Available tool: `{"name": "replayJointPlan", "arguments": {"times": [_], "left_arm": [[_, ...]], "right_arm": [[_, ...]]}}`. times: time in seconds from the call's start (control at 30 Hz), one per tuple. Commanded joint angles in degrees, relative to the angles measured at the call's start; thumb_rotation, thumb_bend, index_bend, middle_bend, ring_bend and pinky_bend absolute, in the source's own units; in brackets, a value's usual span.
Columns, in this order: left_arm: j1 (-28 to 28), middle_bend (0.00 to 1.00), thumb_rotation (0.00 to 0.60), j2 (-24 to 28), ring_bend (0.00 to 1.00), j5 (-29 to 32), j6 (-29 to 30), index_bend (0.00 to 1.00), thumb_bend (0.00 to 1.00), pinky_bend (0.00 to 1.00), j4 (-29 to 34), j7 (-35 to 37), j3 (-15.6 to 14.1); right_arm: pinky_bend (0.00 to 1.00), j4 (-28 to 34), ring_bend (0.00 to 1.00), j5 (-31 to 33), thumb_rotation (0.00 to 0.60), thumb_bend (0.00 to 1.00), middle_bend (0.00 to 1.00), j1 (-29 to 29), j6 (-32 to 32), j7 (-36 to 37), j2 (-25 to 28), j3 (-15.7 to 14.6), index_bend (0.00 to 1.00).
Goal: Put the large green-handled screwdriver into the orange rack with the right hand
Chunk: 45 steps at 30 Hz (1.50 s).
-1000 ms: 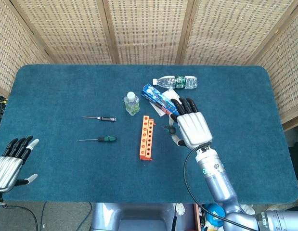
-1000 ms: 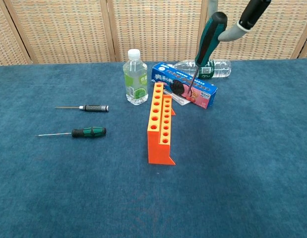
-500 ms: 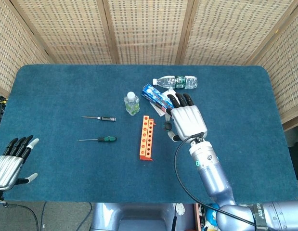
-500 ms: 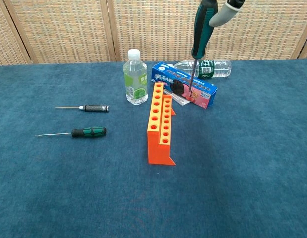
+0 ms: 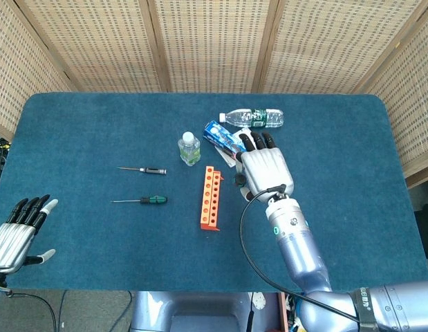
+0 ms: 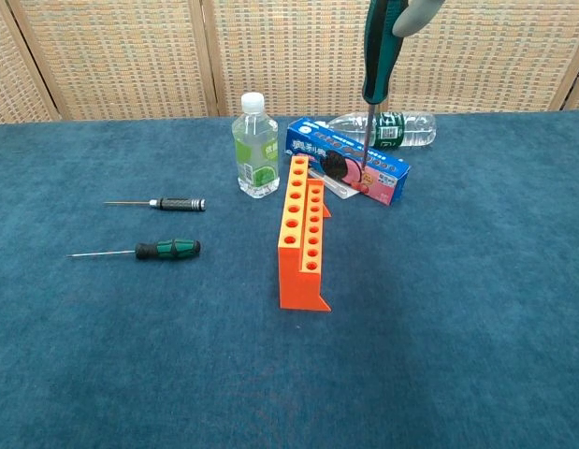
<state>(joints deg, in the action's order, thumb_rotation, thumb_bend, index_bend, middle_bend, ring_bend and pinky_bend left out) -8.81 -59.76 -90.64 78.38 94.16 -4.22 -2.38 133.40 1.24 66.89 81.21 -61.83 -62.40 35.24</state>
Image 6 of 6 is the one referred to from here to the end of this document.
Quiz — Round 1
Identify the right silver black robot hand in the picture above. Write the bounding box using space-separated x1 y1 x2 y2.
392 0 447 38

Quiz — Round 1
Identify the large teal black handled screwdriver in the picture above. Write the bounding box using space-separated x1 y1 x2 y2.
362 0 410 183

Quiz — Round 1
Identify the orange tool holder rack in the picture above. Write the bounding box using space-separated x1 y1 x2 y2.
276 155 333 313

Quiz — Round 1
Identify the clear water bottle dark green label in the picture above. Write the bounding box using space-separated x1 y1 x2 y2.
326 110 438 151

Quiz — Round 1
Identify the blue cookie box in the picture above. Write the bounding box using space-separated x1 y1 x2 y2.
284 117 412 207

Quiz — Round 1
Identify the clear bottle light green label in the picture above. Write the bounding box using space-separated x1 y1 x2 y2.
231 92 281 200

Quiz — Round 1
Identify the blue felt table cover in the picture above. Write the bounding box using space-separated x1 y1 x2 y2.
0 109 579 449

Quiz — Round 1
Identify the black precision screwdriver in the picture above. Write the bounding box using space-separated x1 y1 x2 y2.
104 197 207 213

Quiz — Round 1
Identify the small green black handled screwdriver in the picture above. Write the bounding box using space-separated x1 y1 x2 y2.
66 239 202 262

